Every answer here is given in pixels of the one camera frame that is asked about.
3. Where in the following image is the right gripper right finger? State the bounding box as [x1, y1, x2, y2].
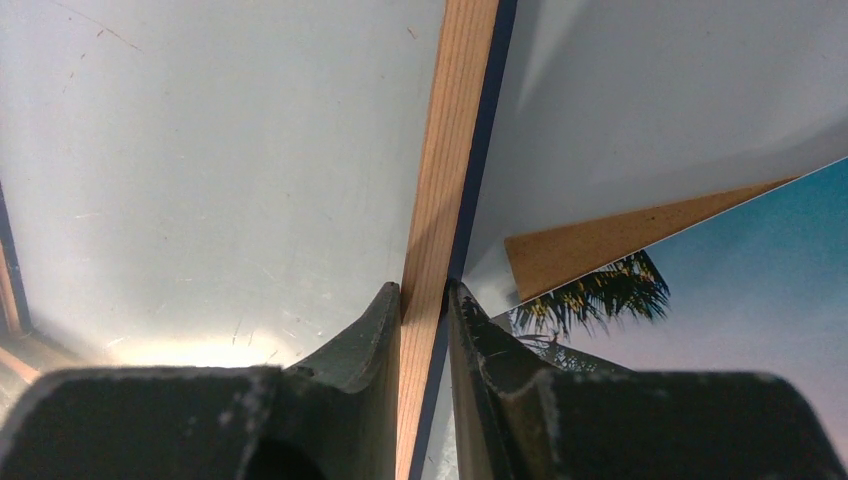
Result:
[447, 280, 847, 479]

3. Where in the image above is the brown backing board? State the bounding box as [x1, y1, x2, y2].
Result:
[504, 177, 794, 302]

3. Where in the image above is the beach photo print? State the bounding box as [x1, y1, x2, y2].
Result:
[498, 160, 847, 454]

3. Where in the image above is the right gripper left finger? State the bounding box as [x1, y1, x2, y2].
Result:
[1, 282, 401, 479]

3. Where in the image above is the wooden picture frame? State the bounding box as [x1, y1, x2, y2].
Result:
[1, 1, 498, 479]

